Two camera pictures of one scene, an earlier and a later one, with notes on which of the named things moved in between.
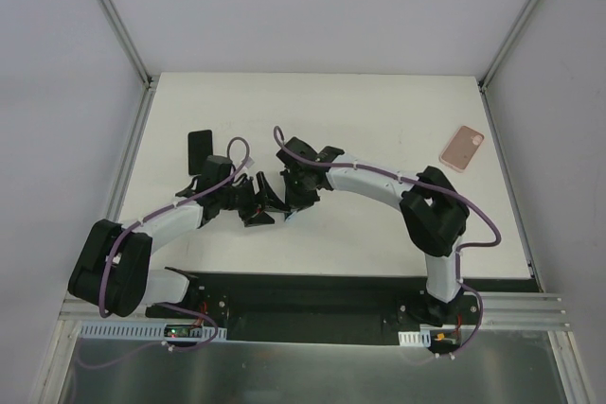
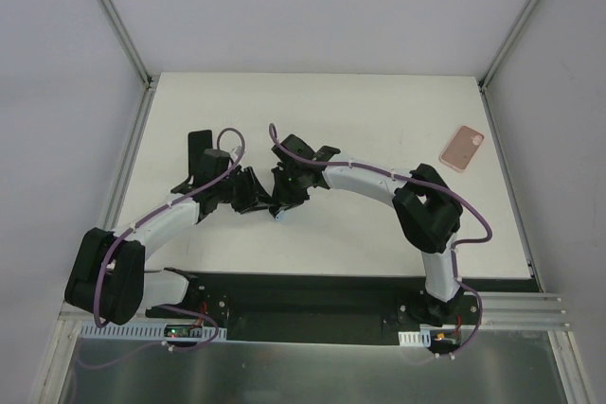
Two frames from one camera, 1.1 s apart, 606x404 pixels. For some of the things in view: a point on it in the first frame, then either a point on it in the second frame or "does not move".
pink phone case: (461, 149) does not move
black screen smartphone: (200, 146) does not move
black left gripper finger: (261, 219) → (244, 192)
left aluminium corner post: (107, 3) does not move
